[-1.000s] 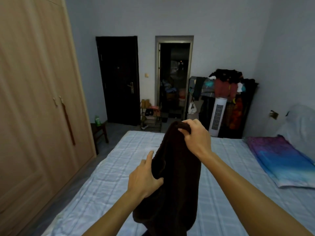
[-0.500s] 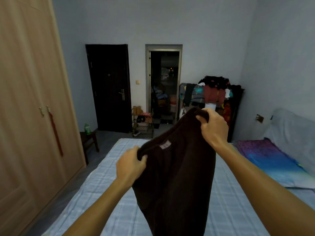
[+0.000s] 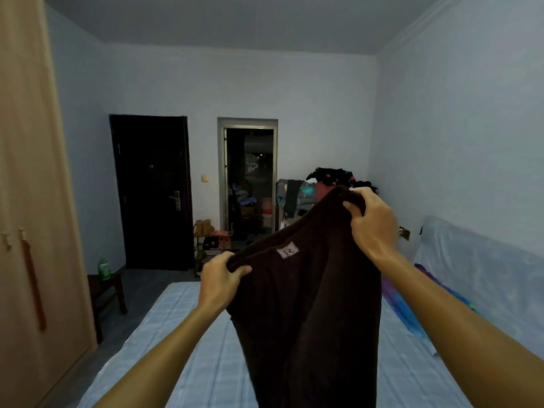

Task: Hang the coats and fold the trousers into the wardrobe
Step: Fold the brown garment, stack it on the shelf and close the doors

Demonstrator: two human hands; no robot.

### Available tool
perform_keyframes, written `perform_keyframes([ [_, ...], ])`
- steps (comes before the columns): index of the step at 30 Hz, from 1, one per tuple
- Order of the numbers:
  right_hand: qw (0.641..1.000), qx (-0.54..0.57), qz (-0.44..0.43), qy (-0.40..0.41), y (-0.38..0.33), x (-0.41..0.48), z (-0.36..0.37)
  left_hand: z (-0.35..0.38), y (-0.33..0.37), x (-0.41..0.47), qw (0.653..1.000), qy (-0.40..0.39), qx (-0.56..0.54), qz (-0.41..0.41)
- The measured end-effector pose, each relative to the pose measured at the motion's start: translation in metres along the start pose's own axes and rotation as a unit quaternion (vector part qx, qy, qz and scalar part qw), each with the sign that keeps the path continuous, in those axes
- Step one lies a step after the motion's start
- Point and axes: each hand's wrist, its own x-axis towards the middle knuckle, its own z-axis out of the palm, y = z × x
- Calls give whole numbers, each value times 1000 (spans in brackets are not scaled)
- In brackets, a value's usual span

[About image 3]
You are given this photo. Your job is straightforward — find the person's left hand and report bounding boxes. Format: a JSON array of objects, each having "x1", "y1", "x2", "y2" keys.
[{"x1": 197, "y1": 251, "x2": 253, "y2": 315}]

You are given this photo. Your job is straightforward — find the person's right hand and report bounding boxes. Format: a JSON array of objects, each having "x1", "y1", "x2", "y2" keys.
[{"x1": 342, "y1": 186, "x2": 400, "y2": 268}]

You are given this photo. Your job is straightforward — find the bed with pale checked sheet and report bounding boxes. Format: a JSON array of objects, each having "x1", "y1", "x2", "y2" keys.
[{"x1": 76, "y1": 215, "x2": 544, "y2": 408}]

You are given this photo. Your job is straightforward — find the dark brown sweater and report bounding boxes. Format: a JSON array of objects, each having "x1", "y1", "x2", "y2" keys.
[{"x1": 225, "y1": 185, "x2": 382, "y2": 408}]

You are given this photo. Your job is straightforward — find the light wooden wardrobe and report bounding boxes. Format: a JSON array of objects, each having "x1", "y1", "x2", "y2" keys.
[{"x1": 0, "y1": 0, "x2": 97, "y2": 408}]

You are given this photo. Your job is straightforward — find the person's right forearm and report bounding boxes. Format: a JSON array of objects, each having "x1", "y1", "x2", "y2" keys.
[{"x1": 373, "y1": 248, "x2": 544, "y2": 408}]

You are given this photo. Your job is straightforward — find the person's left forearm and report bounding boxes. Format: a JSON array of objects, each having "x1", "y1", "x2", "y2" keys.
[{"x1": 93, "y1": 301, "x2": 232, "y2": 408}]

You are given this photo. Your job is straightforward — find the black clothes rack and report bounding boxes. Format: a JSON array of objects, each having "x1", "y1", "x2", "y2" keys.
[{"x1": 275, "y1": 167, "x2": 379, "y2": 232}]

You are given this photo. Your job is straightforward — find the clothes rack with garments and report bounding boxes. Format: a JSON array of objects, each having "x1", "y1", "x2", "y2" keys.
[{"x1": 276, "y1": 167, "x2": 378, "y2": 222}]

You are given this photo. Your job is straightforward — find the metal shoe rack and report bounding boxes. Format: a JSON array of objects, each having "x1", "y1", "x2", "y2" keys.
[{"x1": 193, "y1": 230, "x2": 240, "y2": 278}]

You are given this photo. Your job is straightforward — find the purple and blue pillow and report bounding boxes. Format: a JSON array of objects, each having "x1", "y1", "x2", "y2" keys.
[{"x1": 381, "y1": 263, "x2": 480, "y2": 358}]

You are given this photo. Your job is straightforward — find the dark wooden stool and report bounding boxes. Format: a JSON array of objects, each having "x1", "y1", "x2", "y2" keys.
[{"x1": 87, "y1": 270, "x2": 128, "y2": 345}]

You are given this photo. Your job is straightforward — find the black door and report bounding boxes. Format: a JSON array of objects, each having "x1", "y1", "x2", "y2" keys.
[{"x1": 109, "y1": 114, "x2": 196, "y2": 271}]

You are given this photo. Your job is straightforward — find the dark red hanging strap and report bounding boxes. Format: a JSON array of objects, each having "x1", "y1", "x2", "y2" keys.
[{"x1": 20, "y1": 238, "x2": 48, "y2": 333}]

